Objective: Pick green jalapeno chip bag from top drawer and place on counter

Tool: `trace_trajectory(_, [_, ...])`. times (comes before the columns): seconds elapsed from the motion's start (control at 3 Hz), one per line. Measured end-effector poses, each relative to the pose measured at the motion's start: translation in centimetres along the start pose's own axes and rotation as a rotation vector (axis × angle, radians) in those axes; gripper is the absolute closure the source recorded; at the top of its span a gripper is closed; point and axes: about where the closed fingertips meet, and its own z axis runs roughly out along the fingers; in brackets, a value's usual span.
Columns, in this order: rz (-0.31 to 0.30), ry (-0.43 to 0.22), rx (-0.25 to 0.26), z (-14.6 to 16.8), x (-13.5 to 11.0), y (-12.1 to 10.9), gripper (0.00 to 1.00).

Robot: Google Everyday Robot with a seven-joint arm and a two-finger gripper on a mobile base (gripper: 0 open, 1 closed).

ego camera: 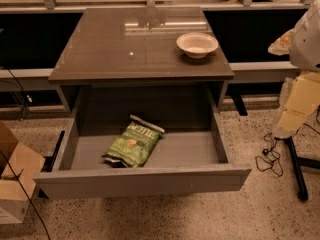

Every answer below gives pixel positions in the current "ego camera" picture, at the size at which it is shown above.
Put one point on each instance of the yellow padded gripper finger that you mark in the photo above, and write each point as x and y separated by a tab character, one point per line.
299	98
281	46

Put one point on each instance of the green jalapeno chip bag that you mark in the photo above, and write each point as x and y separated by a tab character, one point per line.
134	146

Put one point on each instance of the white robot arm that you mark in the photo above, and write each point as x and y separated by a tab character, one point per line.
305	42

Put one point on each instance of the grey open top drawer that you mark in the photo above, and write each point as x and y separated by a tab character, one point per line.
191	157

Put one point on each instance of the black stand leg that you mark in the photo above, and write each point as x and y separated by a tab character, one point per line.
298	163

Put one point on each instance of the white paper bowl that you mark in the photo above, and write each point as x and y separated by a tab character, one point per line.
197	45

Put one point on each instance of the cardboard box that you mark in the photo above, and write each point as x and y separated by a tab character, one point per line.
18	164

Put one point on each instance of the grey metal railing frame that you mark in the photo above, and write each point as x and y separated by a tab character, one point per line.
34	31

